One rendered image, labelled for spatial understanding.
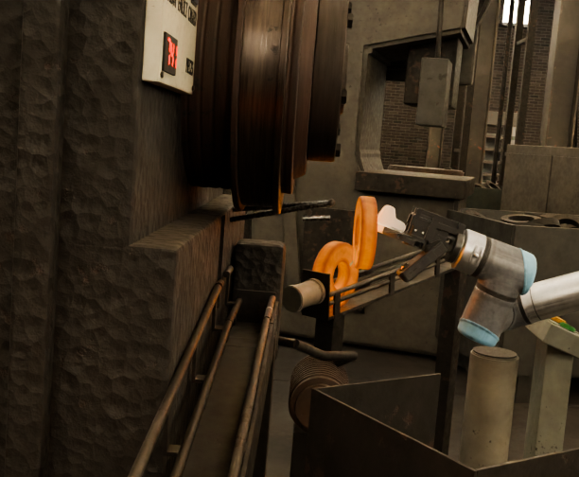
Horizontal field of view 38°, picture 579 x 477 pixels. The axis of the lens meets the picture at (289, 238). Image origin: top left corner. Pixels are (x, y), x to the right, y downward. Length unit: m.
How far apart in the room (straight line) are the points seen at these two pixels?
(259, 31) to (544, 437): 1.40
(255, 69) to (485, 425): 1.24
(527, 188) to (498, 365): 3.80
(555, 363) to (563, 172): 3.42
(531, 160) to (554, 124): 4.48
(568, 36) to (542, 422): 8.42
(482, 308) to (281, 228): 2.49
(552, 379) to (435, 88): 1.92
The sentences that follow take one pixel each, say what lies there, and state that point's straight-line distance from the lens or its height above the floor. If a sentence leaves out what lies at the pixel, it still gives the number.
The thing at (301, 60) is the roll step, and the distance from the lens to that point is 1.26.
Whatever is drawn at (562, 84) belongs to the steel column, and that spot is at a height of 1.90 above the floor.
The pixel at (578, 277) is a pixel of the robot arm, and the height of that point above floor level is 0.76.
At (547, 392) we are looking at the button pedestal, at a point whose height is 0.43.
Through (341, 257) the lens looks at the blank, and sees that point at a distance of 1.92.
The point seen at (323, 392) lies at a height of 0.71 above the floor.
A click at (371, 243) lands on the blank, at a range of 1.70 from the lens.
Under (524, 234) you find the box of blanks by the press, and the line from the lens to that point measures 3.48.
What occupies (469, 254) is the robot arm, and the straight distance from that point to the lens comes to 1.77.
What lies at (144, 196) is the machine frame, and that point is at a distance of 1.03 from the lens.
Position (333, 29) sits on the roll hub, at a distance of 1.31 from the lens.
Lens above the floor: 1.01
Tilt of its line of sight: 7 degrees down
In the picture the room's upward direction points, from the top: 5 degrees clockwise
